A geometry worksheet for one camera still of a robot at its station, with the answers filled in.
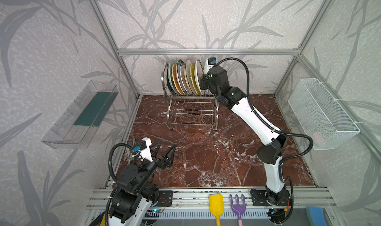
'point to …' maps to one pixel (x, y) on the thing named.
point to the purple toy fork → (238, 209)
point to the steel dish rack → (190, 109)
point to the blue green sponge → (316, 216)
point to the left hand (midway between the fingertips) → (171, 141)
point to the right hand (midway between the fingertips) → (204, 70)
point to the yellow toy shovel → (216, 202)
